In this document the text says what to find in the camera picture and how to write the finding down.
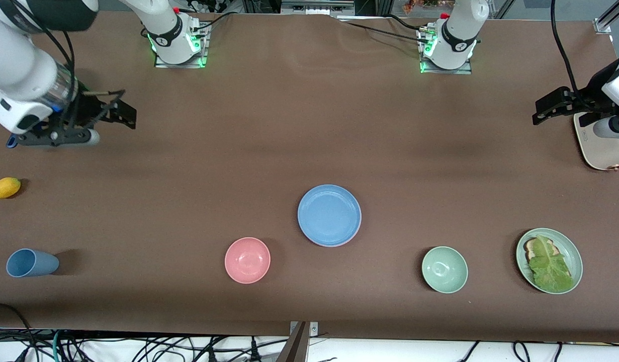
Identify blue plate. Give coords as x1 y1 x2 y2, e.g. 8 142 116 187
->
297 184 363 247

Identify pink plate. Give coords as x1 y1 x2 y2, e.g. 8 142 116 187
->
309 201 363 248

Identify black pot with glass lid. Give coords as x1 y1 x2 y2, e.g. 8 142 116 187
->
52 64 81 112

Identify white toaster appliance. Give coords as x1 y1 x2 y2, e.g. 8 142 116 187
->
573 111 619 171

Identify yellow lemon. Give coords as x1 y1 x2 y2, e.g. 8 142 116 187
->
0 177 22 199

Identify toast bread slice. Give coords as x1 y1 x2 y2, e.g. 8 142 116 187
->
523 238 556 262

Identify green plate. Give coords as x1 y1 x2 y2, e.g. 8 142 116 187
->
515 228 584 295

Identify blue plastic cup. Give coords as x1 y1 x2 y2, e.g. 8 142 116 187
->
6 248 60 278

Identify green lettuce leaf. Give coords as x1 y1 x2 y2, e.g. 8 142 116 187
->
528 235 575 293

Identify green bowl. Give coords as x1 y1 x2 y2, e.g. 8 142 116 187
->
421 246 469 294

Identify pink bowl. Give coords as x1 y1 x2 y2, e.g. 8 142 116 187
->
224 237 271 285

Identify aluminium table corner bracket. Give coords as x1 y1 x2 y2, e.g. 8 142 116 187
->
592 0 619 35

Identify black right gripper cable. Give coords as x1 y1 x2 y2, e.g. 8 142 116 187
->
8 0 77 129

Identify black base cable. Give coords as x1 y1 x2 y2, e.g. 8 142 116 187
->
191 11 242 33
339 14 433 46

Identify aluminium frame rail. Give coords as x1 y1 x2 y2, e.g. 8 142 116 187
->
281 0 356 17

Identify table edge clamp post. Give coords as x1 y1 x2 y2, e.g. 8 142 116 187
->
277 321 320 362

